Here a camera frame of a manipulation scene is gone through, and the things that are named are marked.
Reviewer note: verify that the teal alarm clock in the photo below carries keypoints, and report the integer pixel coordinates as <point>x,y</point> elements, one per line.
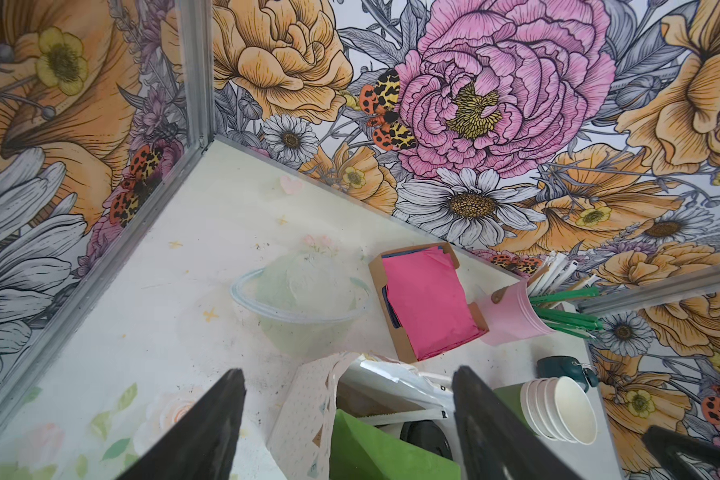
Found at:
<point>567,366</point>

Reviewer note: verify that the white floral gift bag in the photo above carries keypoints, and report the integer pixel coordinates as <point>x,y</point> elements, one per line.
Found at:
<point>375,390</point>

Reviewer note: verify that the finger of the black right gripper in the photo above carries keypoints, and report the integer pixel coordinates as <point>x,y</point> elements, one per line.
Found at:
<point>672,451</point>

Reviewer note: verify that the pink cup holder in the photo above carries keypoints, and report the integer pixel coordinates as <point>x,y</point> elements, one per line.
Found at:
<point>509,316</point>

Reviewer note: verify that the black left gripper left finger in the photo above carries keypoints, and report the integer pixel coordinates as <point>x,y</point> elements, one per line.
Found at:
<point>202,445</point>

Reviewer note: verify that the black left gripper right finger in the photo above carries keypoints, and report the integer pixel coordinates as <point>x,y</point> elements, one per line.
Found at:
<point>494,443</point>

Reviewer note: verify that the stack of paper cups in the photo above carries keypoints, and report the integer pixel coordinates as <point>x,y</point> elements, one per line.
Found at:
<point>555,409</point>

